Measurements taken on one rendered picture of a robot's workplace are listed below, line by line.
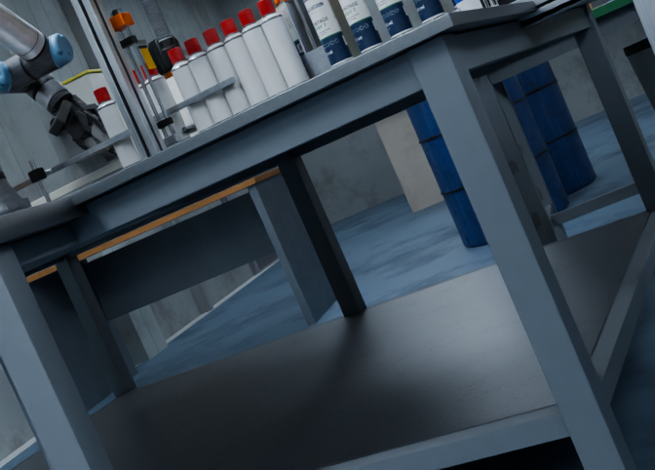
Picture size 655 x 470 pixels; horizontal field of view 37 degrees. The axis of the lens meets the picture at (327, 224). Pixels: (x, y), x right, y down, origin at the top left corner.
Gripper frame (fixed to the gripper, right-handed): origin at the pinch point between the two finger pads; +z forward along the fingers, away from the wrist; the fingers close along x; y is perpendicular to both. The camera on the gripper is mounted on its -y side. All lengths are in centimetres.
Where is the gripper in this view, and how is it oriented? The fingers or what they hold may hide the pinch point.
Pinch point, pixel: (111, 152)
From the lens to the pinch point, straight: 249.1
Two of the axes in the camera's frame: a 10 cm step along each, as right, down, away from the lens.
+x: -5.2, 7.4, 4.1
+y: 3.8, -2.3, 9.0
